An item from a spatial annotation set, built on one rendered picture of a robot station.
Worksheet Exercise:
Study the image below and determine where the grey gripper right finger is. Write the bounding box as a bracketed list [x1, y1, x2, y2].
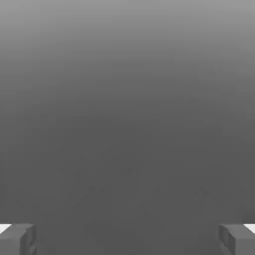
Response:
[218, 223, 255, 255]

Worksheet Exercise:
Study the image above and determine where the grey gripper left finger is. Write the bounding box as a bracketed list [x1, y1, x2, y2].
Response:
[0, 223, 37, 255]

